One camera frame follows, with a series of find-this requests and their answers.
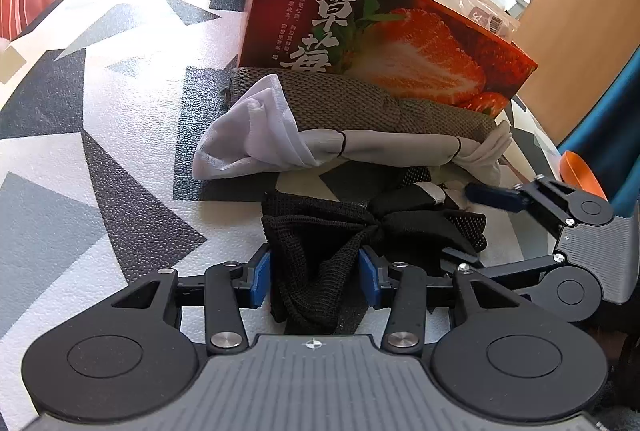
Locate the clear plastic packet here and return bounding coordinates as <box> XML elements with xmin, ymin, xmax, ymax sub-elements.
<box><xmin>410</xmin><ymin>0</ymin><xmax>522</xmax><ymax>44</ymax></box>

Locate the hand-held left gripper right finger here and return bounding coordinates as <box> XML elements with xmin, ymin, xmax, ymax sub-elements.
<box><xmin>359</xmin><ymin>245</ymin><xmax>527</xmax><ymax>356</ymax></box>

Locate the wooden panel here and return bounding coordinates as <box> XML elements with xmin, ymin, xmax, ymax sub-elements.
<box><xmin>510</xmin><ymin>0</ymin><xmax>640</xmax><ymax>148</ymax></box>

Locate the red cardboard box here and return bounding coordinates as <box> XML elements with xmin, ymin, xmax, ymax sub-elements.
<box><xmin>236</xmin><ymin>0</ymin><xmax>540</xmax><ymax>120</ymax></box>

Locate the black cloth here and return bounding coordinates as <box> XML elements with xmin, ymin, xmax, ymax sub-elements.
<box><xmin>261</xmin><ymin>167</ymin><xmax>489</xmax><ymax>333</ymax></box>

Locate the geometric patterned table cover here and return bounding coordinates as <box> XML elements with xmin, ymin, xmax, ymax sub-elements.
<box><xmin>0</xmin><ymin>0</ymin><xmax>565</xmax><ymax>354</ymax></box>

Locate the orange plastic object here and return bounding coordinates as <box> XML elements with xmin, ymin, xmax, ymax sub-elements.
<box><xmin>559</xmin><ymin>150</ymin><xmax>609</xmax><ymax>200</ymax></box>

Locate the white cloth with hair ties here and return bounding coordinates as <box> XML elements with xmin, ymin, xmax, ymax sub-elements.
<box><xmin>192</xmin><ymin>73</ymin><xmax>514</xmax><ymax>185</ymax></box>

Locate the teal chair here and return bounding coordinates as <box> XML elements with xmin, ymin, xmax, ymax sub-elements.
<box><xmin>556</xmin><ymin>55</ymin><xmax>640</xmax><ymax>218</ymax></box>

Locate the grey knitted cloth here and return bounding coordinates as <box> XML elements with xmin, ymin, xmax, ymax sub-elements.
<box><xmin>221</xmin><ymin>67</ymin><xmax>499</xmax><ymax>146</ymax></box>

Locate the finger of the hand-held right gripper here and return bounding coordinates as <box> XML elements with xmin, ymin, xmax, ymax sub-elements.
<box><xmin>440</xmin><ymin>246</ymin><xmax>571</xmax><ymax>299</ymax></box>
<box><xmin>465</xmin><ymin>175</ymin><xmax>585</xmax><ymax>233</ymax></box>

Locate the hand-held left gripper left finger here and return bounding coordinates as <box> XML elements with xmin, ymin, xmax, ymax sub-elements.
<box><xmin>112</xmin><ymin>245</ymin><xmax>273</xmax><ymax>355</ymax></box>

